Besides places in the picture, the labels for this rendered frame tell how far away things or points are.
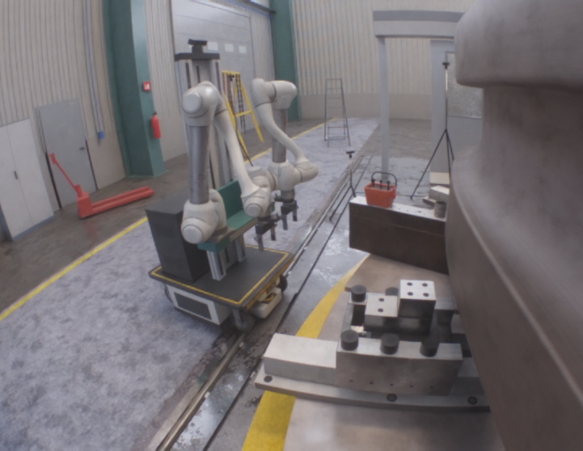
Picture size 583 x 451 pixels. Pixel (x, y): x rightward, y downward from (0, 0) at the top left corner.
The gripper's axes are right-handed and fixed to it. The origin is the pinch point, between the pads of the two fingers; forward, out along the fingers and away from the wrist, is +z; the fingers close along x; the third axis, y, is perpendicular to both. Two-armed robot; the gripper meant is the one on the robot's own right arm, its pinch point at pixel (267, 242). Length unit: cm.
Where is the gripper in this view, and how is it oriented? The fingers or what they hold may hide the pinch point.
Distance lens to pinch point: 175.7
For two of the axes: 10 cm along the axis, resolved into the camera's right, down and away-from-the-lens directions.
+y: -8.9, -1.3, 4.5
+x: -4.6, 4.1, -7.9
